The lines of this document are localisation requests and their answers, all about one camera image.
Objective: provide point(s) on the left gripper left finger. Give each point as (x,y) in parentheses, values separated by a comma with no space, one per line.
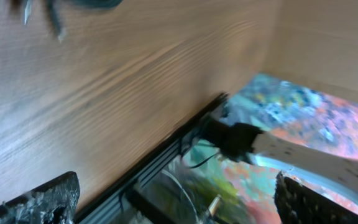
(52,202)

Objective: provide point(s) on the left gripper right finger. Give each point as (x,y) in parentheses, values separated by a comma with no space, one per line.
(297,204)

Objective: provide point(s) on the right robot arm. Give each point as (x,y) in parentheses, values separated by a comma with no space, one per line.
(247,143)

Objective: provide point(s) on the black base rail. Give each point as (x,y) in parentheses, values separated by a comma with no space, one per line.
(112,202)

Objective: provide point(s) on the cardboard side wall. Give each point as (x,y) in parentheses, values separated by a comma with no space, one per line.
(315,44)

